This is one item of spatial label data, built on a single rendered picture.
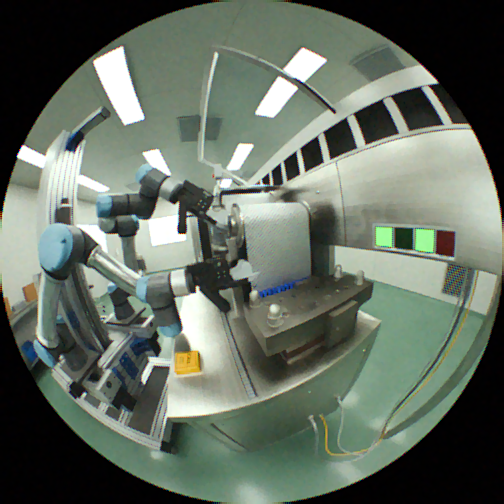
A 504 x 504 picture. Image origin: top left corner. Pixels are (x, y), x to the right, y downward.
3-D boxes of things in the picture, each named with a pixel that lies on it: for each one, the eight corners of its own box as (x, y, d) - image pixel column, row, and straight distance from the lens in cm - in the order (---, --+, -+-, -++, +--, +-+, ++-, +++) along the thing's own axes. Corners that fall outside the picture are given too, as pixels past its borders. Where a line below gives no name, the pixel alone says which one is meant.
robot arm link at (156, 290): (149, 299, 53) (141, 273, 51) (180, 293, 49) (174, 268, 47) (140, 310, 46) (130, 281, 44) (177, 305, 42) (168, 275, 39)
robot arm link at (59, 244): (65, 355, 87) (92, 238, 57) (56, 377, 79) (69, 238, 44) (45, 338, 91) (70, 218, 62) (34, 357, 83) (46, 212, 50)
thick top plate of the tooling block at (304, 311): (245, 319, 46) (242, 302, 43) (338, 285, 66) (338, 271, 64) (267, 357, 35) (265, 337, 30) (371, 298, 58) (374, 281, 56)
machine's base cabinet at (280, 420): (207, 298, 295) (197, 255, 270) (238, 291, 298) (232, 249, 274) (243, 454, 126) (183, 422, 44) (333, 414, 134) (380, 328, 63)
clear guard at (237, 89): (201, 160, 151) (201, 159, 152) (247, 184, 149) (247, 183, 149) (216, 50, 76) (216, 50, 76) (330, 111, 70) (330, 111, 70)
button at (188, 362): (178, 358, 51) (175, 352, 49) (200, 354, 49) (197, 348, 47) (176, 376, 46) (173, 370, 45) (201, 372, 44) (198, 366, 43)
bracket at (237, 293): (228, 314, 63) (215, 240, 53) (243, 311, 64) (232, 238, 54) (231, 321, 59) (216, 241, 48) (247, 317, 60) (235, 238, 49)
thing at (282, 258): (252, 296, 48) (245, 238, 43) (310, 278, 58) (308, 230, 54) (253, 296, 48) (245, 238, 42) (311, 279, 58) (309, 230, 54)
